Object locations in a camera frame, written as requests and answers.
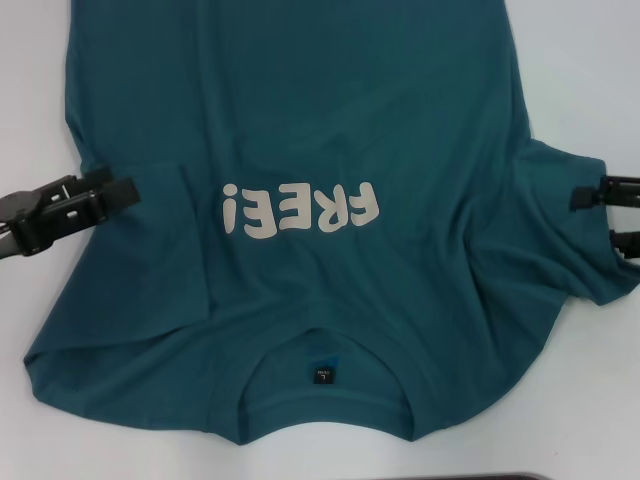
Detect black flat panel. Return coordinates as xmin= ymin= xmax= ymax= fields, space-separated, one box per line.
xmin=394 ymin=472 xmax=549 ymax=480

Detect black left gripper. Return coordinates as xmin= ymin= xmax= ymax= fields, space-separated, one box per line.
xmin=0 ymin=165 xmax=142 ymax=254

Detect teal FREE print t-shirt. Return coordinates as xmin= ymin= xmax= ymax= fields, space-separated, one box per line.
xmin=22 ymin=0 xmax=640 ymax=432

